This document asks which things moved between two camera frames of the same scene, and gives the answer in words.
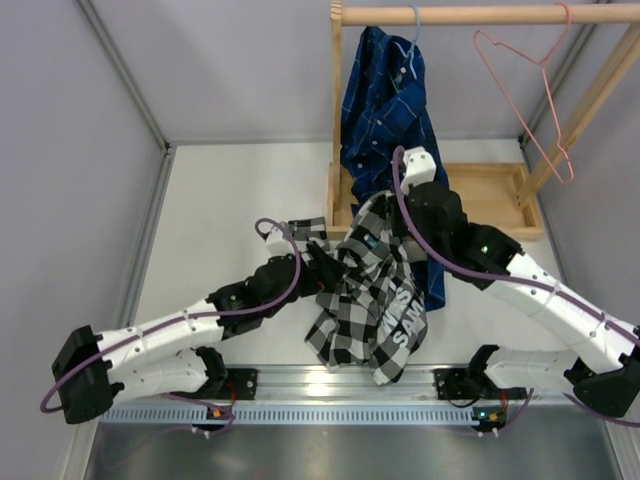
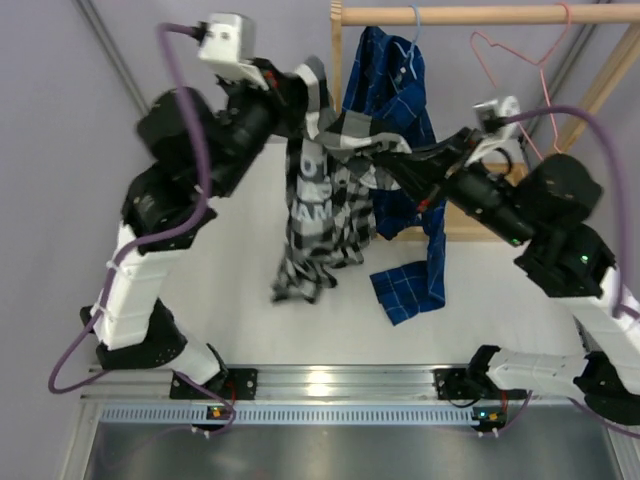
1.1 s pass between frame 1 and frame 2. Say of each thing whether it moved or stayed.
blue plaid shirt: stayed
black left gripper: moved
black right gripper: moved
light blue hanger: stayed
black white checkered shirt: moved
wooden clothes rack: stayed
